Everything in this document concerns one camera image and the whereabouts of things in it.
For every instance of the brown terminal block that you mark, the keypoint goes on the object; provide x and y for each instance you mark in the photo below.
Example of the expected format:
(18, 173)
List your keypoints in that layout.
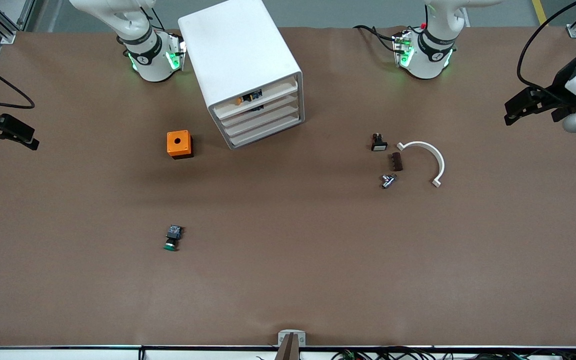
(396, 161)

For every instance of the green push button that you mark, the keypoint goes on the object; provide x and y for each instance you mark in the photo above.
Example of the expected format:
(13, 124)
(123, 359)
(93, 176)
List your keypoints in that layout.
(172, 238)

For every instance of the silver key switch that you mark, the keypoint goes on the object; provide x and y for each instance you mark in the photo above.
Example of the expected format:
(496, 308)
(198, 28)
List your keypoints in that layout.
(388, 180)

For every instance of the grey mount bracket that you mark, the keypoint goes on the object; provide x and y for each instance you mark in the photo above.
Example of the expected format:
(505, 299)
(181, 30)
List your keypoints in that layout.
(291, 336)

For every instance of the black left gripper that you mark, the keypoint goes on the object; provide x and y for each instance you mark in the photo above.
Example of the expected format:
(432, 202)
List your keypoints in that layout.
(564, 80)

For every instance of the white drawer cabinet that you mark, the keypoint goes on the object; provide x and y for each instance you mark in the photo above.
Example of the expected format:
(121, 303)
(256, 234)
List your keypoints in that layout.
(238, 45)

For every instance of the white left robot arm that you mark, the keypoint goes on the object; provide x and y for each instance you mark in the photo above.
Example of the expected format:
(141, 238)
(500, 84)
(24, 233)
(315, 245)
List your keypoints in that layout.
(430, 52)

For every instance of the white drawer with yellow button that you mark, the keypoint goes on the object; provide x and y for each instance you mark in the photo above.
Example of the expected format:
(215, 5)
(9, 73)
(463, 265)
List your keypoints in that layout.
(279, 91)

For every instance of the empty white drawer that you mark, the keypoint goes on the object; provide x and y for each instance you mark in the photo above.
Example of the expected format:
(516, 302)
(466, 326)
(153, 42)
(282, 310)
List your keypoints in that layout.
(278, 114)
(278, 125)

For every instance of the black white push button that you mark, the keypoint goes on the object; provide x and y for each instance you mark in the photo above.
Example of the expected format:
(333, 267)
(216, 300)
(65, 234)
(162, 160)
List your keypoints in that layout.
(379, 143)

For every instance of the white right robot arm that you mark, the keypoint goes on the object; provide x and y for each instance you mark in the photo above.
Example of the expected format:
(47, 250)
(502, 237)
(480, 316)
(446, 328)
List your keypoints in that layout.
(148, 55)

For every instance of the orange button box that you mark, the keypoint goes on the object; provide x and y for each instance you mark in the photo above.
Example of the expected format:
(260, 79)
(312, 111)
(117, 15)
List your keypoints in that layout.
(179, 142)

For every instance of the brown camera post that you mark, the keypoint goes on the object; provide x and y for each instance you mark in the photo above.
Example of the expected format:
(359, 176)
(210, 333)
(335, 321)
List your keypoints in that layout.
(288, 350)

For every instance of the white curved bracket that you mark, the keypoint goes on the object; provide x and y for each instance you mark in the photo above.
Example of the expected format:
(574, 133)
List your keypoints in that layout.
(435, 152)

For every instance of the yellow push button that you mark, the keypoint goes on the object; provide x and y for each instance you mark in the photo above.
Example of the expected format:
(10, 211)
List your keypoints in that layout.
(241, 100)

